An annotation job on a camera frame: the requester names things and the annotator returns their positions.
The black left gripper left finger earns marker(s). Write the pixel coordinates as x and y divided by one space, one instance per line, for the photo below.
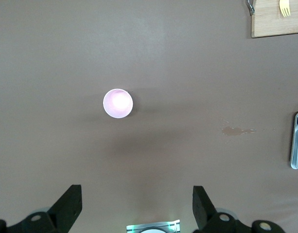
63 213

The yellow plastic fork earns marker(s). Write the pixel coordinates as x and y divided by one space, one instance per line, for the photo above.
284 8

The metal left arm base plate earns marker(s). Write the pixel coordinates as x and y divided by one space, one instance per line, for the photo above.
139 228

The pink plastic cup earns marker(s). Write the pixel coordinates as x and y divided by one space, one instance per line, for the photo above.
117 103

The wooden cutting board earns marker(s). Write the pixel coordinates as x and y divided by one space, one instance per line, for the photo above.
268 24

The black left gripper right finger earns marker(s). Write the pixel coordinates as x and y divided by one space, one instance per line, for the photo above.
207 216

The brown liquid spill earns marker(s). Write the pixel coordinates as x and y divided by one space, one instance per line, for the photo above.
233 131

